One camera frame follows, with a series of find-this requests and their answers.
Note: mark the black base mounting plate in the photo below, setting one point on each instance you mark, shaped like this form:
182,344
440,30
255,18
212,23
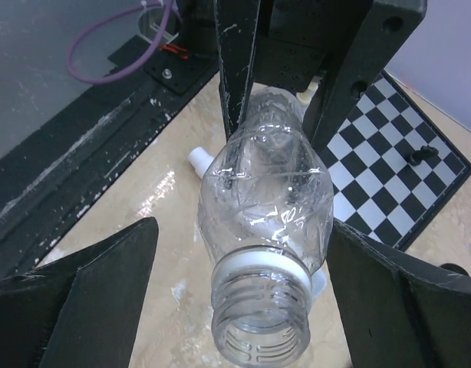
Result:
50,180

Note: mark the black chess piece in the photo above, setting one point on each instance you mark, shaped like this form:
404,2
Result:
416,157

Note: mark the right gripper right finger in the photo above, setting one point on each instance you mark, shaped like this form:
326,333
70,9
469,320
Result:
396,310

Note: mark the black microphone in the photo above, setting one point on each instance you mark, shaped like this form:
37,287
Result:
454,269

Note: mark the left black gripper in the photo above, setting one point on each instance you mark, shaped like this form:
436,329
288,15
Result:
287,43

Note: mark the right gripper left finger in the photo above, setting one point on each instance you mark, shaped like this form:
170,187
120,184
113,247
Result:
82,310

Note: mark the white microphone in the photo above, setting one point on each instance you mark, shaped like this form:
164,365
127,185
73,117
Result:
200,160

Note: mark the beige chess piece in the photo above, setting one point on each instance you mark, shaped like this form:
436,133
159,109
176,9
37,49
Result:
305,97

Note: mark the clear bottle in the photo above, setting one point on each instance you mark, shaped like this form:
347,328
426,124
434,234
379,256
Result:
265,214

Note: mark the black white chessboard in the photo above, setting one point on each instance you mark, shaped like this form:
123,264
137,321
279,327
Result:
376,191

